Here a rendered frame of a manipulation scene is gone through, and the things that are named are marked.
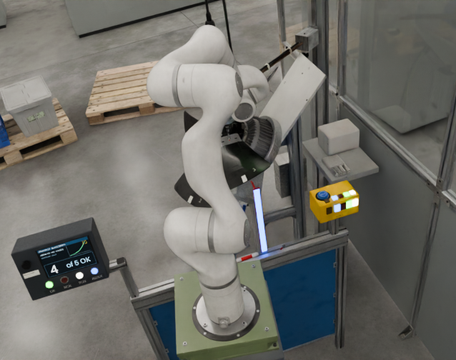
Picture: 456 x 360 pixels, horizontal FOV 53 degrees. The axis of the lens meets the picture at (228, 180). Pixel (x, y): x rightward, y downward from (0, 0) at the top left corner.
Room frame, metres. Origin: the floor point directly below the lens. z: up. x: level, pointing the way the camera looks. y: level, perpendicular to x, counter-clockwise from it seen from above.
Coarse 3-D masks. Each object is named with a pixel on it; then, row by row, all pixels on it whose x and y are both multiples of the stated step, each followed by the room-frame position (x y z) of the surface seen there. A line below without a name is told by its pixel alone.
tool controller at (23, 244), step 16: (80, 224) 1.16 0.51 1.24; (16, 240) 1.15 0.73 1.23; (32, 240) 1.12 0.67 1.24; (48, 240) 1.10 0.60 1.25; (64, 240) 1.08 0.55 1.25; (80, 240) 1.09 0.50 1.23; (96, 240) 1.11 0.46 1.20; (16, 256) 1.06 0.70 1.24; (32, 256) 1.06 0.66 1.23; (48, 256) 1.06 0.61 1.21; (64, 256) 1.06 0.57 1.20; (80, 256) 1.07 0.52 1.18; (96, 256) 1.07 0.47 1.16; (32, 272) 1.04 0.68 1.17; (64, 272) 1.05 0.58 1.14; (32, 288) 1.02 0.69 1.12; (48, 288) 1.03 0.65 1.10; (64, 288) 1.03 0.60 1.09
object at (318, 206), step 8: (336, 184) 1.32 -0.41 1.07; (344, 184) 1.31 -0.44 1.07; (312, 192) 1.30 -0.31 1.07; (328, 192) 1.28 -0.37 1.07; (336, 192) 1.27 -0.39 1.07; (344, 192) 1.27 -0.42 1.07; (312, 200) 1.28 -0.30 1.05; (320, 200) 1.25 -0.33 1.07; (336, 200) 1.23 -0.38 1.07; (344, 200) 1.23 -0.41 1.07; (312, 208) 1.28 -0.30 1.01; (320, 208) 1.21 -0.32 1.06; (352, 208) 1.23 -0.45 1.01; (320, 216) 1.21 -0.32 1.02; (328, 216) 1.22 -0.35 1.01; (336, 216) 1.22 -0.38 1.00
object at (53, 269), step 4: (48, 264) 1.05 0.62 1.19; (52, 264) 1.05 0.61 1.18; (56, 264) 1.05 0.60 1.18; (60, 264) 1.06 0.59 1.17; (44, 268) 1.05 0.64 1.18; (48, 268) 1.05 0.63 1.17; (52, 268) 1.05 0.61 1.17; (56, 268) 1.05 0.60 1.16; (60, 268) 1.05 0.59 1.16; (48, 272) 1.04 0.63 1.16; (52, 272) 1.04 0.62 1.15; (56, 272) 1.05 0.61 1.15; (60, 272) 1.05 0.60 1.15; (52, 276) 1.04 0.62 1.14
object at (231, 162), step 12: (228, 144) 1.55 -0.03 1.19; (240, 144) 1.53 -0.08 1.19; (228, 156) 1.48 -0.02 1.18; (240, 156) 1.46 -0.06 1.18; (252, 156) 1.44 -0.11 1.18; (228, 168) 1.42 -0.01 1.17; (240, 168) 1.40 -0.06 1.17; (264, 168) 1.35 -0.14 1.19; (228, 180) 1.37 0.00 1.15; (240, 180) 1.34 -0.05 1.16
